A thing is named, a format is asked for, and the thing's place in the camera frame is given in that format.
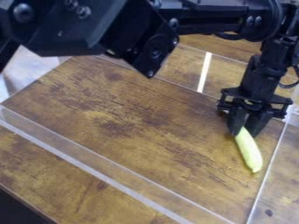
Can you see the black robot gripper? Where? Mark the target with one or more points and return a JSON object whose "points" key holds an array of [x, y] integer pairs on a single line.
{"points": [[254, 96]]}

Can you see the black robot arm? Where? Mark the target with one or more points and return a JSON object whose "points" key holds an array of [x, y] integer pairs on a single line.
{"points": [[141, 30]]}

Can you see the clear acrylic wall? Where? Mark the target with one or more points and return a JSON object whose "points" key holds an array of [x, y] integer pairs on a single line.
{"points": [[202, 71], [25, 69], [141, 188], [277, 205]]}

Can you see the clear acrylic left wall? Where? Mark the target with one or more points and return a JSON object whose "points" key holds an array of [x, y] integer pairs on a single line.
{"points": [[25, 69]]}

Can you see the clear acrylic back wall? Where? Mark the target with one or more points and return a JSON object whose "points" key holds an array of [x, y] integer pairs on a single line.
{"points": [[202, 71]]}

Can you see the clear acrylic right wall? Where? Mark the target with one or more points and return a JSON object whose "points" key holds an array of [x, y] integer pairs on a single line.
{"points": [[277, 205]]}

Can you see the clear acrylic front wall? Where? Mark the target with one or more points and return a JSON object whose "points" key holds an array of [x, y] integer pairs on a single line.
{"points": [[141, 188]]}

